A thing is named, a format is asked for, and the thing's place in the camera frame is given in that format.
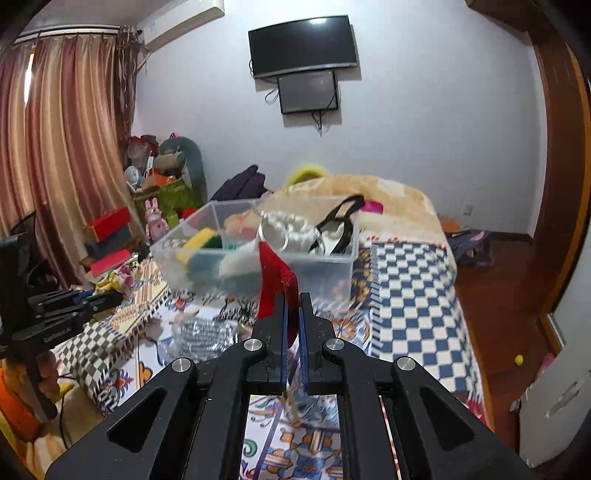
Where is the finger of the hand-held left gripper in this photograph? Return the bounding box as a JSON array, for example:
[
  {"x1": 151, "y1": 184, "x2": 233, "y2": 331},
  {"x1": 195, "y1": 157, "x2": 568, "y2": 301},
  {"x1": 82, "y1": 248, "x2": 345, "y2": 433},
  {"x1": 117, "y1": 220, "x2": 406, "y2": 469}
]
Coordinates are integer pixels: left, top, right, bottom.
[
  {"x1": 28, "y1": 290, "x2": 124, "y2": 311},
  {"x1": 32, "y1": 308, "x2": 112, "y2": 326}
]

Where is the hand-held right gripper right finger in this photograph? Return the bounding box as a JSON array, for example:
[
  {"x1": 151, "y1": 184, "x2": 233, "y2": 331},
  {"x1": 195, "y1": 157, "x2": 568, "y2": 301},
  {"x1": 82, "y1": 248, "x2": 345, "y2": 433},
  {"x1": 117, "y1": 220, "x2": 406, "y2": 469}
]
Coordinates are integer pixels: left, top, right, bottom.
[{"x1": 299, "y1": 292, "x2": 537, "y2": 480}]

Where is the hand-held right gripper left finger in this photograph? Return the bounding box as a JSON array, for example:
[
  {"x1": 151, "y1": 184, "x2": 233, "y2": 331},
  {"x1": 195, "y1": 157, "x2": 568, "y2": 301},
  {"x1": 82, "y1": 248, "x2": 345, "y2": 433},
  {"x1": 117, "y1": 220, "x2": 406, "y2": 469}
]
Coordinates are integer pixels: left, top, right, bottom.
[{"x1": 46, "y1": 292, "x2": 288, "y2": 480}]

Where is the red cloth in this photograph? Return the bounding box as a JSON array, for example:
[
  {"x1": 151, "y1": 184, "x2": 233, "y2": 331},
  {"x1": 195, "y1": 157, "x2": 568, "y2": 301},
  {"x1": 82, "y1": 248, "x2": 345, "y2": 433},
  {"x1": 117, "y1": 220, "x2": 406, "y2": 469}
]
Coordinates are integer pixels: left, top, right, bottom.
[{"x1": 257, "y1": 241, "x2": 299, "y2": 348}]

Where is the clear plastic storage box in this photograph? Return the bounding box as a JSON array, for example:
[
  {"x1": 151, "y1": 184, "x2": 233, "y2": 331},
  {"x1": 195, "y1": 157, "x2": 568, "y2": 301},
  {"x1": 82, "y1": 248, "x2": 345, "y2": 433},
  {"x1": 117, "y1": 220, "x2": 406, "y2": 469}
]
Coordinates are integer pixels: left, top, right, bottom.
[{"x1": 150, "y1": 198, "x2": 362, "y2": 297}]

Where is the person's left hand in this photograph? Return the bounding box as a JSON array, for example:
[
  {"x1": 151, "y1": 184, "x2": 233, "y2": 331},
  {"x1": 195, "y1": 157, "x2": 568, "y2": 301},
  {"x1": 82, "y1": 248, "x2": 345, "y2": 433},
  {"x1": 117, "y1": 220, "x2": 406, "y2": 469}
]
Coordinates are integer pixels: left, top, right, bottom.
[{"x1": 38, "y1": 352, "x2": 62, "y2": 403}]

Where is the black and white checkered cloth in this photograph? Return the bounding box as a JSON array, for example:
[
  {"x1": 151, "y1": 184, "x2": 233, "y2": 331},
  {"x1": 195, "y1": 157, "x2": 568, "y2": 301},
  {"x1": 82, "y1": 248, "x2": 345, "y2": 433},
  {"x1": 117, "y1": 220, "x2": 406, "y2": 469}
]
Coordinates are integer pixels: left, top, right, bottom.
[{"x1": 54, "y1": 318, "x2": 136, "y2": 394}]

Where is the colourful printed bed sheet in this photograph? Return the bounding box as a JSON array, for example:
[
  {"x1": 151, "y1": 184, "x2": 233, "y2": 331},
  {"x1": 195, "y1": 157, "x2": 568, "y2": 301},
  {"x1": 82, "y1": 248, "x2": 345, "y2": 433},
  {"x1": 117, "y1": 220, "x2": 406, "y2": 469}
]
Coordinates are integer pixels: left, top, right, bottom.
[{"x1": 60, "y1": 240, "x2": 490, "y2": 480}]

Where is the stack of red boxes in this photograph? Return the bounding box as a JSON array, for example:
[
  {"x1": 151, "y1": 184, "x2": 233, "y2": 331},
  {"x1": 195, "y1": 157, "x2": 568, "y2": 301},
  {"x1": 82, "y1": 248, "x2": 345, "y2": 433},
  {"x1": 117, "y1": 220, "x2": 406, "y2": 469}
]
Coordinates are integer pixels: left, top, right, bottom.
[{"x1": 79, "y1": 206, "x2": 141, "y2": 279}]

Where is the crumpled clear plastic bag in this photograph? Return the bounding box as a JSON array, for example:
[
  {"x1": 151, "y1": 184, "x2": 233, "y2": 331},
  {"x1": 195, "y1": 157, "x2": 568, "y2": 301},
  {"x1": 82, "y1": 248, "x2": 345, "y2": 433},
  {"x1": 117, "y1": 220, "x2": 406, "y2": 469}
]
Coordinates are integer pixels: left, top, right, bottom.
[{"x1": 158, "y1": 318, "x2": 247, "y2": 366}]

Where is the pink bunny plush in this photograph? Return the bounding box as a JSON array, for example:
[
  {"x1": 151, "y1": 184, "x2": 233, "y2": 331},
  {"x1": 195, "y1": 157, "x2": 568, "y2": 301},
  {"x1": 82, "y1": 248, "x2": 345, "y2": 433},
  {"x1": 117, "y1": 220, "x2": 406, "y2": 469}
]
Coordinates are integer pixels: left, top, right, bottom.
[{"x1": 144, "y1": 198, "x2": 168, "y2": 244}]

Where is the silver satin cloth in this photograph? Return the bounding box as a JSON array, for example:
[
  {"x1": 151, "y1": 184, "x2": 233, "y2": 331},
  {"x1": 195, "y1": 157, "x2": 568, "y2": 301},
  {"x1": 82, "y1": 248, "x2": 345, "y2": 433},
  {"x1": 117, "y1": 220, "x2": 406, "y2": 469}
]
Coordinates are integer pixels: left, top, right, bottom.
[{"x1": 259, "y1": 210, "x2": 324, "y2": 252}]

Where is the yellow sponge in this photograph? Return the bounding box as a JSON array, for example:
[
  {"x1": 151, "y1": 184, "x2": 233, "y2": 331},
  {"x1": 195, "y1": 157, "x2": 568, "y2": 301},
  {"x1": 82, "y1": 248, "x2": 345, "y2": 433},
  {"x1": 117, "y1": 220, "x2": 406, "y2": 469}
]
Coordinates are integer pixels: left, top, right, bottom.
[{"x1": 176, "y1": 227, "x2": 218, "y2": 261}]

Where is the blue checkered blanket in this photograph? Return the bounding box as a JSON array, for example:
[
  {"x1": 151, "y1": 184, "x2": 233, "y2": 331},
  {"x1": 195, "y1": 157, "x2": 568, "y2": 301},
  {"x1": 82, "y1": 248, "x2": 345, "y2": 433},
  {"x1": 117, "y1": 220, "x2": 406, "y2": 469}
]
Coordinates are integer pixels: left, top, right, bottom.
[{"x1": 367, "y1": 241, "x2": 483, "y2": 400}]

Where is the peach plush toy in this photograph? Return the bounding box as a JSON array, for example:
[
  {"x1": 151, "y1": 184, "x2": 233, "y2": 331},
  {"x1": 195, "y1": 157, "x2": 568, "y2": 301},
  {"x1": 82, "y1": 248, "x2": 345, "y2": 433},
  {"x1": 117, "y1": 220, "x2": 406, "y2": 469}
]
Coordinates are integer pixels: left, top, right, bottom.
[{"x1": 224, "y1": 212, "x2": 262, "y2": 241}]

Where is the green gift bag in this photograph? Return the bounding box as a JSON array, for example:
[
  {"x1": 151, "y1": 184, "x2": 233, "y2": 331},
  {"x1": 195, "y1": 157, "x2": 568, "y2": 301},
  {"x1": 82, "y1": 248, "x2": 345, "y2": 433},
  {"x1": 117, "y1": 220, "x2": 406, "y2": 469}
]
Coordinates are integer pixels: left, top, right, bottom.
[{"x1": 133, "y1": 180, "x2": 195, "y2": 220}]

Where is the brown striped curtain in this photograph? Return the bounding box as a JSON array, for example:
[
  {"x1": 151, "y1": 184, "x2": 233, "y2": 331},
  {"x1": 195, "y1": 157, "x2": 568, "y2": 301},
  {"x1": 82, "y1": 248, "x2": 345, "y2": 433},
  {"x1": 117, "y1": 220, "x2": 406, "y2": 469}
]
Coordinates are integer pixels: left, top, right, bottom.
[{"x1": 0, "y1": 27, "x2": 141, "y2": 289}]

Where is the dark jacket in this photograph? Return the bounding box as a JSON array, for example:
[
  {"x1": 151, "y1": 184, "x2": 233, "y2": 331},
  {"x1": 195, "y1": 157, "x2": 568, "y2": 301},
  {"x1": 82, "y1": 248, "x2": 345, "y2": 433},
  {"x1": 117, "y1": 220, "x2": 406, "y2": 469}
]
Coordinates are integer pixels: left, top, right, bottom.
[{"x1": 210, "y1": 165, "x2": 269, "y2": 202}]

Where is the beige fleece blanket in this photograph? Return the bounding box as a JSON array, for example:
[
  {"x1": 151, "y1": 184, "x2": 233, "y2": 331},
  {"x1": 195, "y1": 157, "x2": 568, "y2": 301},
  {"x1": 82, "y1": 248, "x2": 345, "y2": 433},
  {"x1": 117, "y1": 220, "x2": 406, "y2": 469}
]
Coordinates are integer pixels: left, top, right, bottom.
[{"x1": 270, "y1": 174, "x2": 446, "y2": 243}]

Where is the pile of dark clothes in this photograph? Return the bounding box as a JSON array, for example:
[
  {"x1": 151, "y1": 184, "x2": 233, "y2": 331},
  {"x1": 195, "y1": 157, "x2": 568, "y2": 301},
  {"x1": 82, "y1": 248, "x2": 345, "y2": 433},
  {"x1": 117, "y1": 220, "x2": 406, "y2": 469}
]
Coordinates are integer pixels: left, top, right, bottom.
[{"x1": 447, "y1": 230, "x2": 496, "y2": 269}]

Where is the white cabinet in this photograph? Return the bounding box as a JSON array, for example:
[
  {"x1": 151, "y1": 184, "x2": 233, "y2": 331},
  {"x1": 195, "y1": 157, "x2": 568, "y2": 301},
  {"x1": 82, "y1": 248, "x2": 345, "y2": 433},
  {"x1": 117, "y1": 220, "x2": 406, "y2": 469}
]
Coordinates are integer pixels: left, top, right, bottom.
[{"x1": 521, "y1": 340, "x2": 591, "y2": 468}]

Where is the white air conditioner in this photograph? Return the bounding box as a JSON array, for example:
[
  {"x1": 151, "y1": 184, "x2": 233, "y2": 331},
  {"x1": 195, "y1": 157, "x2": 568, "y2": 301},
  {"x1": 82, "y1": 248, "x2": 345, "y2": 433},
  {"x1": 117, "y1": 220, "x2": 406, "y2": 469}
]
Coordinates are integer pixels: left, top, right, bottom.
[{"x1": 137, "y1": 0, "x2": 225, "y2": 52}]

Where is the black and white strap bag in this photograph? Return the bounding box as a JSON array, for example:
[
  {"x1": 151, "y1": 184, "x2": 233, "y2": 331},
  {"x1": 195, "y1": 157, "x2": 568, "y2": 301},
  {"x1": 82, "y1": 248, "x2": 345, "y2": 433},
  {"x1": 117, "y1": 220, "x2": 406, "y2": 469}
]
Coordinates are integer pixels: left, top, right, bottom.
[{"x1": 308, "y1": 194, "x2": 366, "y2": 256}]

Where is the small black wall monitor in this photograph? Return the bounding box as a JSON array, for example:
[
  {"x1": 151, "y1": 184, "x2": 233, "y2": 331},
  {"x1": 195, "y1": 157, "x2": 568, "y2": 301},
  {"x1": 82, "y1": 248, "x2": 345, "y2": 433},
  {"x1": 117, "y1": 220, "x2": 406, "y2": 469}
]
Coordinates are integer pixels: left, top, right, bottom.
[{"x1": 277, "y1": 69, "x2": 339, "y2": 114}]

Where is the wall-mounted black television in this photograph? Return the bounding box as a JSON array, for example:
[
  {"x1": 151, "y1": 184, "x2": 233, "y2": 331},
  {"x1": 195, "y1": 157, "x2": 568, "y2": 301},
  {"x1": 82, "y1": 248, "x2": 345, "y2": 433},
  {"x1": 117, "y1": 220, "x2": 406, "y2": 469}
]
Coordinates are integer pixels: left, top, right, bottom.
[{"x1": 248, "y1": 15, "x2": 359, "y2": 79}]

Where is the wooden door frame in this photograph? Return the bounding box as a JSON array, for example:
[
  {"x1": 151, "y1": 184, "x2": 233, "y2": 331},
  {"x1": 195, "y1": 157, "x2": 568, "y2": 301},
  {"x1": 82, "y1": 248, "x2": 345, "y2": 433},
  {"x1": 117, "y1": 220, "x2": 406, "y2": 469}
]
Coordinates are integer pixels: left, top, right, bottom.
[{"x1": 466, "y1": 0, "x2": 591, "y2": 319}]

